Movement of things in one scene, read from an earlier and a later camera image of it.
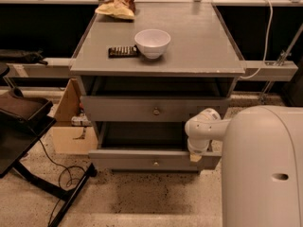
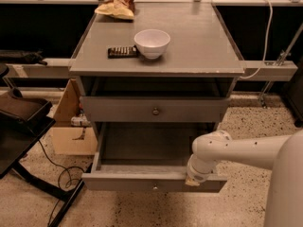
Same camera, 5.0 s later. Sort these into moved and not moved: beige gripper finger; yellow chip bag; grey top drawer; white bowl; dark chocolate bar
Moved: beige gripper finger
Not moved: dark chocolate bar; yellow chip bag; grey top drawer; white bowl
